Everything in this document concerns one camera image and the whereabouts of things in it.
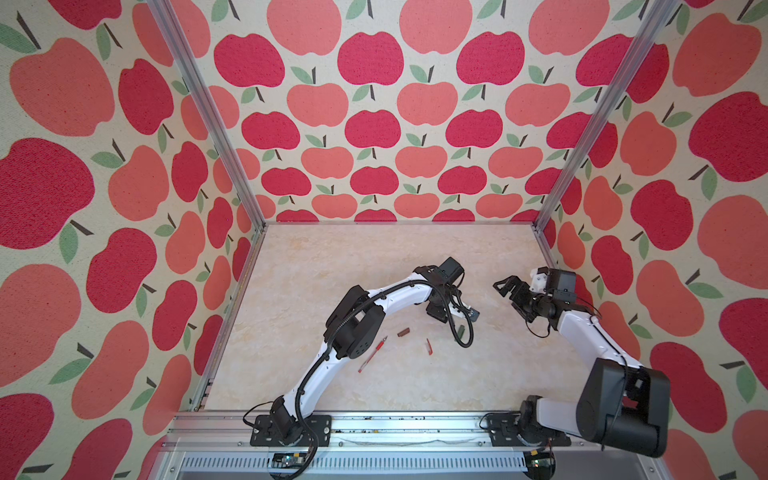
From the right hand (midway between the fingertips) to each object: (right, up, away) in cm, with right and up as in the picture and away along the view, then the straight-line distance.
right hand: (510, 292), depth 89 cm
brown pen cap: (-32, -13, +2) cm, 35 cm away
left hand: (-15, -5, +6) cm, 17 cm away
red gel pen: (-42, -19, -1) cm, 46 cm away
